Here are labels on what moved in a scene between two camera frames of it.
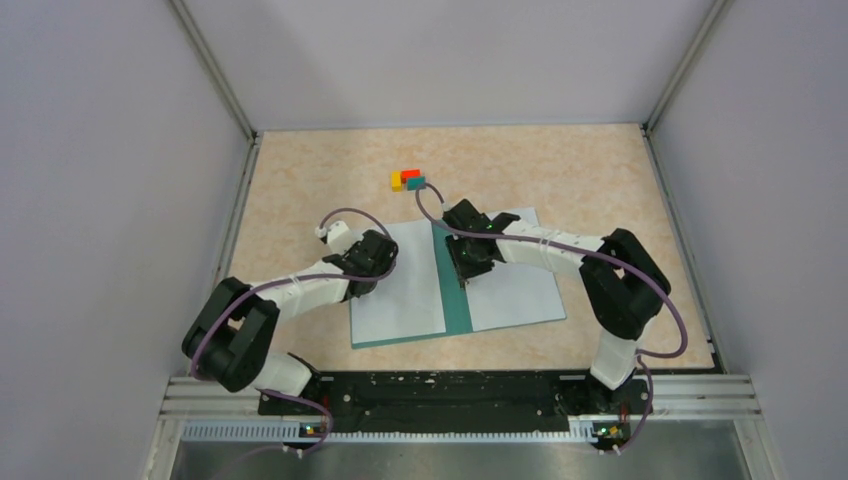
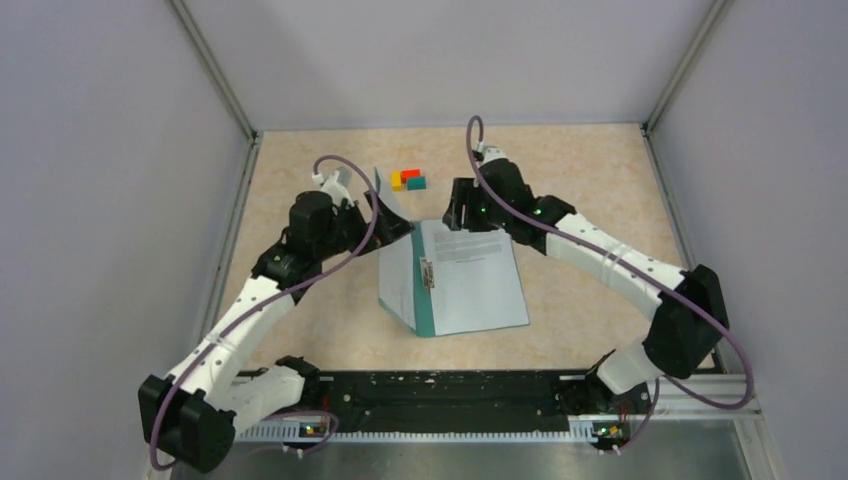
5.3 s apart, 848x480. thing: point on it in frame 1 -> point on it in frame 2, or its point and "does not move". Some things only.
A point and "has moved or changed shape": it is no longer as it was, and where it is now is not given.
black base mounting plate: [457, 401] does not move
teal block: [415, 182] does not move
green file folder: [423, 302] has moved or changed shape
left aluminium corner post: [213, 66] does not move
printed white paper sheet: [512, 295] has moved or changed shape
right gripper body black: [466, 261] -> [496, 220]
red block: [409, 173] does not move
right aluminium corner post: [714, 17] does not move
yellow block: [396, 182] does not move
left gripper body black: [383, 269] -> [348, 232]
